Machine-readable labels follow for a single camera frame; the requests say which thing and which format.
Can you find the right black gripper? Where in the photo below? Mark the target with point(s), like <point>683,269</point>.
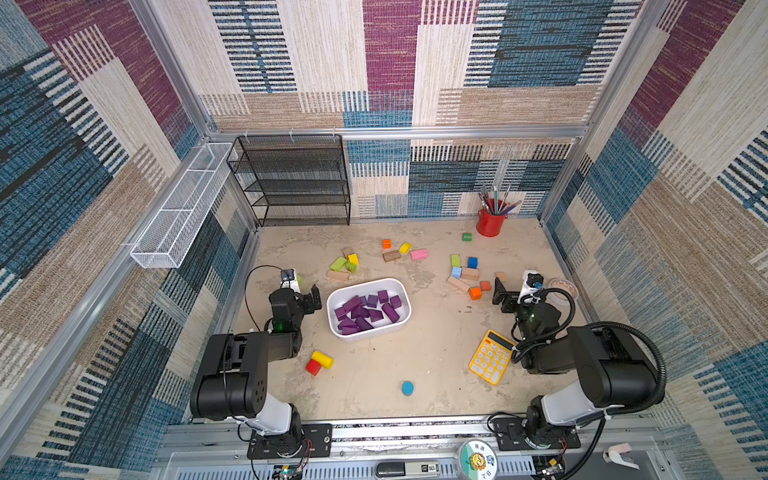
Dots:
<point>510,298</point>

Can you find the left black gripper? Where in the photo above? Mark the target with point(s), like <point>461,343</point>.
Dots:
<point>307,301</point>

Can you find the long purple brick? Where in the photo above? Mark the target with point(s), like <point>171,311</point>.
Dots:
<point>348,327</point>

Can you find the small purple cube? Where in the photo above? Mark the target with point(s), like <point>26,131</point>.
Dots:
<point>375,315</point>

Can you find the white plastic storage bin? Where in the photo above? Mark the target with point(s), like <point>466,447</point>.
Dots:
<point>368,309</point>

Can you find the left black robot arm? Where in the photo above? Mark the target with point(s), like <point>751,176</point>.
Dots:
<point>232,380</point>

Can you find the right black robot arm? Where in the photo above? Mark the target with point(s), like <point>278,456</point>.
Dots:
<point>619,369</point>

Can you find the orange cube right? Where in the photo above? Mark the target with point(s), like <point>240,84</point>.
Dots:
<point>475,293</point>

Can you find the long natural wood brick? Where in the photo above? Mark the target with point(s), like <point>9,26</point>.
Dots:
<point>337,275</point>

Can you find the lime green brick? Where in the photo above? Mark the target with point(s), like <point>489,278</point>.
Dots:
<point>339,264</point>

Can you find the roll of tape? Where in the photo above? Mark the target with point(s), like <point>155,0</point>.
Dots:
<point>565,285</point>

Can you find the yellow cylinder block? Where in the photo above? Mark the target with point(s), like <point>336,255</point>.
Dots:
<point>324,360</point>

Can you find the red cube block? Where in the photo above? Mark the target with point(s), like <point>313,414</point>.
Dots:
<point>313,367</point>

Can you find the yellow calculator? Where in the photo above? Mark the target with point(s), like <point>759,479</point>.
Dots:
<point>492,356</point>

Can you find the red pen cup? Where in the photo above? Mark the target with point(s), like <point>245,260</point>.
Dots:
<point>488,224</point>

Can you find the brown wooden brick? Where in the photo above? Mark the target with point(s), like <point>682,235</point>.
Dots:
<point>390,256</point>

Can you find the pink brick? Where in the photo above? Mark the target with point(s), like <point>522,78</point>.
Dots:
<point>419,254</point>

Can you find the blue round block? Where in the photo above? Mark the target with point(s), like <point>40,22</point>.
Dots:
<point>407,388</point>

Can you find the round green sticker badge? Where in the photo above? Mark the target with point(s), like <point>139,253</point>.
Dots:
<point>476,460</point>

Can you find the black wire shelf rack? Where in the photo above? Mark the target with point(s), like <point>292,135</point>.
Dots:
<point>293,180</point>

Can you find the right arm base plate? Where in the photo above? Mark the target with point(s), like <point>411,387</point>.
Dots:
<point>513,434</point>

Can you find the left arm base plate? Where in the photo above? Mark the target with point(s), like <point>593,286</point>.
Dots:
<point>313,440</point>

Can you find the white mesh wall basket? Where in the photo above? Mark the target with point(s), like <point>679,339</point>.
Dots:
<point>165,243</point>

